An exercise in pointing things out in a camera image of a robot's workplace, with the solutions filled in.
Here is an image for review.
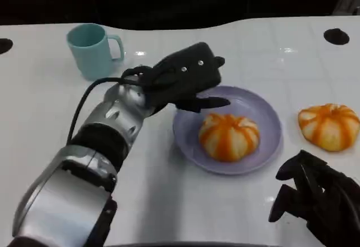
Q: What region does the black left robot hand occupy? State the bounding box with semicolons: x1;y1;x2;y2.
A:
146;56;232;113

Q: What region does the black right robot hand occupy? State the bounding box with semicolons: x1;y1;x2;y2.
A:
268;150;360;247

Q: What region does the orange white toy bread roll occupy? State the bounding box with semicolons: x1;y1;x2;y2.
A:
199;113;260;163
298;103;360;152

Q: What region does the lilac plate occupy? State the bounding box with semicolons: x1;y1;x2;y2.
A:
172;86;283;176

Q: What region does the pale green mug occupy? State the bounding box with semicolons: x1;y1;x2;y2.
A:
66;23;125;80

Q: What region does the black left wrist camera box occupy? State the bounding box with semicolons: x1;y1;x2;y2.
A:
140;42;223;96

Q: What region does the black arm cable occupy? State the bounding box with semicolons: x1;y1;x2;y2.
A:
67;65;158;142

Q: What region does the black table cable hole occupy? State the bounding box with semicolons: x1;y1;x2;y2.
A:
0;38;14;54
323;28;350;44

